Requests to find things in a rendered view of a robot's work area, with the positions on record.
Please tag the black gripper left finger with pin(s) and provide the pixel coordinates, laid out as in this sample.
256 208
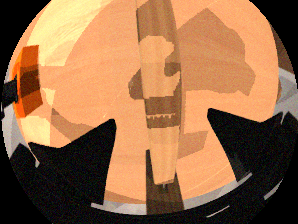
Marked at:
84 162

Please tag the brown wooden rail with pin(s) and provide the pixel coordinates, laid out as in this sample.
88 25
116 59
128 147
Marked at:
161 83

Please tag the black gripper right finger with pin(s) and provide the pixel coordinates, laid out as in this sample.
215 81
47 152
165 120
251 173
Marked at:
243 140

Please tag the brown wooden post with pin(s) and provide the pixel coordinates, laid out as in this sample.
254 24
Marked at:
161 200

